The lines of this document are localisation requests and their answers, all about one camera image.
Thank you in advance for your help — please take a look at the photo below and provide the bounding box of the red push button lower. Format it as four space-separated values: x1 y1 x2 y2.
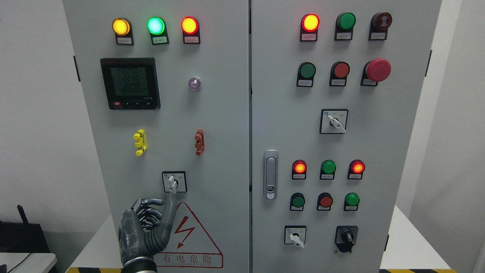
316 192 334 211

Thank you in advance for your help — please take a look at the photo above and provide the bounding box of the silver door handle lock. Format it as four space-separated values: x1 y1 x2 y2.
263 150 278 200

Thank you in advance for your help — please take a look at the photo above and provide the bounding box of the white selector switch bottom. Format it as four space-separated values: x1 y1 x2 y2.
284 225 307 249

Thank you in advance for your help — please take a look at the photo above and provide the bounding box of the black device with antenna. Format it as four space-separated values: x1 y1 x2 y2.
0 205 50 253

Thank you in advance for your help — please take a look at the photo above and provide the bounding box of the white selector switch middle right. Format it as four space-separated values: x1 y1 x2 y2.
320 109 349 134

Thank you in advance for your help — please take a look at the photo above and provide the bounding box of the green push button lower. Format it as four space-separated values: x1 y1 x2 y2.
289 192 305 211

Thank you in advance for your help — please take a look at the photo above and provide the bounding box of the green indicator top right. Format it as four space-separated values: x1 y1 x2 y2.
334 12 356 41

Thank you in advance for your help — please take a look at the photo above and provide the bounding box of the clear round lamp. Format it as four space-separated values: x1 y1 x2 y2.
188 77 202 91

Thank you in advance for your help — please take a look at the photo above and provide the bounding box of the red push button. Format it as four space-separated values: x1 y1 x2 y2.
329 61 350 87
316 192 334 211

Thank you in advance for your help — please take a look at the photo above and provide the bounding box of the red lit indicator left door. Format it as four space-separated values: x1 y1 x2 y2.
181 16 200 44

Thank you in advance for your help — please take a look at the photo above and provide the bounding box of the grey cabinet left door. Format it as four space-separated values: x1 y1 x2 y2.
63 0 250 273

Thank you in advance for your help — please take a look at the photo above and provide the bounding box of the red emergency stop button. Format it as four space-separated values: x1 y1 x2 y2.
360 58 391 86

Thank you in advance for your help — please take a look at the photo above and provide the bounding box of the yellow plastic clip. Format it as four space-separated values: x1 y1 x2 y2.
132 129 147 157

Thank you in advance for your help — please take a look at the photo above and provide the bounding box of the yellow indicator light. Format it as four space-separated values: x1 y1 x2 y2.
111 17 134 45

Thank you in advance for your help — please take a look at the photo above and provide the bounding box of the black digital power meter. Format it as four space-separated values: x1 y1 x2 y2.
100 57 161 110

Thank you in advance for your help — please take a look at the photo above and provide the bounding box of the red lit indicator lower right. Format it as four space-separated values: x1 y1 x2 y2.
347 160 365 180

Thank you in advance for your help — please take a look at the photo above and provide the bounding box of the green push button upper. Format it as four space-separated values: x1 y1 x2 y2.
296 62 316 88

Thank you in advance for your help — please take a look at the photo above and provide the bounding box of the red triangle warning sticker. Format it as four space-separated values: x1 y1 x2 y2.
154 202 224 268

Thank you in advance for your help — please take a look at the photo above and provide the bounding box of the white rotary selector switch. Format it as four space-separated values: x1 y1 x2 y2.
162 171 187 193

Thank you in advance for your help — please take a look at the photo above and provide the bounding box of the green indicator lower middle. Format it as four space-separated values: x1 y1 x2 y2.
320 160 336 180

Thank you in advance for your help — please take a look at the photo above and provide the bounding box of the red lit indicator lower left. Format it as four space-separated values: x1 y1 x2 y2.
292 160 307 180

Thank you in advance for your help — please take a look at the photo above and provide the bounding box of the dark red buzzer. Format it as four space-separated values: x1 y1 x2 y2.
368 12 393 41

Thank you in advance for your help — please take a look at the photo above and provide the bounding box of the red lit indicator top right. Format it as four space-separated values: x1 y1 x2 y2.
300 13 320 42

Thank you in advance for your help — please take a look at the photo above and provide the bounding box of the red plastic clip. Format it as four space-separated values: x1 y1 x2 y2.
194 129 205 157

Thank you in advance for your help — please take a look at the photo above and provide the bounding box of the green lit indicator light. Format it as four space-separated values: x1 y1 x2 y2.
147 17 169 45

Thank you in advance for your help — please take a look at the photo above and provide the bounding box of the black rotary switch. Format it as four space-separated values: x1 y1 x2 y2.
334 225 358 253

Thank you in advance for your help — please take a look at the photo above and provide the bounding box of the green push button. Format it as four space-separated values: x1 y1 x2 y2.
296 62 316 88
289 192 305 211

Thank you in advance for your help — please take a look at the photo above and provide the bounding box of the grey cabinet door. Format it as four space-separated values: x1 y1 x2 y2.
251 0 442 273
63 0 250 273

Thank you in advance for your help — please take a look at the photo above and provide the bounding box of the white side table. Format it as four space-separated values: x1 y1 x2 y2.
0 253 57 273

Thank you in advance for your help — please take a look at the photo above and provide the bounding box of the grey cabinet right door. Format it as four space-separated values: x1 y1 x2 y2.
251 0 442 273

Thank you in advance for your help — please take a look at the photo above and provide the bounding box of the red push button upper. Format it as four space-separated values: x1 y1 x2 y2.
329 61 350 87

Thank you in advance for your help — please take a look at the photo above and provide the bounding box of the red lit indicator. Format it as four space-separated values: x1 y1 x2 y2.
292 160 307 180
300 13 320 42
347 160 365 180

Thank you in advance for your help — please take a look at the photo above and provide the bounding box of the green indicator bottom right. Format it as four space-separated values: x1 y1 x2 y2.
343 192 360 211

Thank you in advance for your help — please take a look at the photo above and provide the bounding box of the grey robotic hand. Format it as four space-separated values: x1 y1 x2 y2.
118 192 178 265

